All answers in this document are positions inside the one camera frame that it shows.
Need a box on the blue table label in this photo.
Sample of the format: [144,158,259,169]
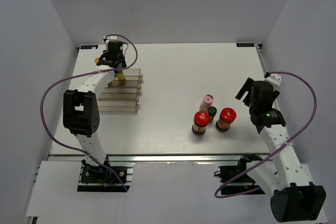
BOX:
[236,42,255,47]
[80,45,98,50]

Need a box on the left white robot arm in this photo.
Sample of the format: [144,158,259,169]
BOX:
[63,36,127,182]

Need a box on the left blue table label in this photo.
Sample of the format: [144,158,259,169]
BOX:
[80,45,98,50]

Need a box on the clear tiered acrylic rack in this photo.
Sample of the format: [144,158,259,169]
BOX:
[97,69,143,113]

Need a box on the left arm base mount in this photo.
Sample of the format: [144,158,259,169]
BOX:
[77,159,133,193]

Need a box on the small yellow bottle brown cap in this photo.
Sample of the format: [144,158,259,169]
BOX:
[115,70,127,86]

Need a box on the right red lid sauce jar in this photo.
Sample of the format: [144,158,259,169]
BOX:
[216,108,237,132]

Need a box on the left red lid sauce jar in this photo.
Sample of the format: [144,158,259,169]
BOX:
[192,111,211,135]

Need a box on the small black cap jar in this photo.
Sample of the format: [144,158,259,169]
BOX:
[207,106,217,123]

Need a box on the right blue table label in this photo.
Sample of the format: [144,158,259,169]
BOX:
[236,42,255,47]

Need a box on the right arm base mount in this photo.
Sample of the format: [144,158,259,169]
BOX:
[214,154,265,196]

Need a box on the pink cap white bottle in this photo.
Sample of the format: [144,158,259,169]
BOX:
[199,94,214,112]

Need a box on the red lid sauce jar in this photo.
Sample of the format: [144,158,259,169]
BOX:
[216,108,237,132]
[192,111,211,135]

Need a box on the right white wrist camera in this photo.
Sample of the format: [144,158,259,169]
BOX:
[264,72,282,87]

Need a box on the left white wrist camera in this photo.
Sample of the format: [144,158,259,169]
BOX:
[103,35,118,44]

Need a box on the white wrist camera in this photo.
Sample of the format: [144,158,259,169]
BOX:
[103,35,118,44]
[264,72,282,87]

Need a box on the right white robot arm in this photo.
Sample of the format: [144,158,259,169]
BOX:
[236,78,326,222]

